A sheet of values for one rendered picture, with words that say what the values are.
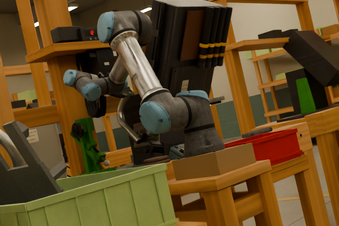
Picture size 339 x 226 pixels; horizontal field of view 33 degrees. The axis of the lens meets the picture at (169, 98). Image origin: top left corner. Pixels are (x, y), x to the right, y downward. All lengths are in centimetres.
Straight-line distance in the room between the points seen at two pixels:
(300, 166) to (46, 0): 145
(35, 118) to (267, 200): 126
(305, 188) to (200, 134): 65
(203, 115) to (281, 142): 49
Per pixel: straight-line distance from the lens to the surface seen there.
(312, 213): 254
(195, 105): 206
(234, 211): 197
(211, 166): 199
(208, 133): 206
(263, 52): 1212
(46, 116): 290
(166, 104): 200
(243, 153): 209
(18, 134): 139
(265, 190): 211
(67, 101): 287
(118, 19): 219
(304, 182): 252
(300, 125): 321
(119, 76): 248
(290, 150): 247
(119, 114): 280
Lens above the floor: 106
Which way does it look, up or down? 2 degrees up
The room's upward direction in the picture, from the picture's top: 13 degrees counter-clockwise
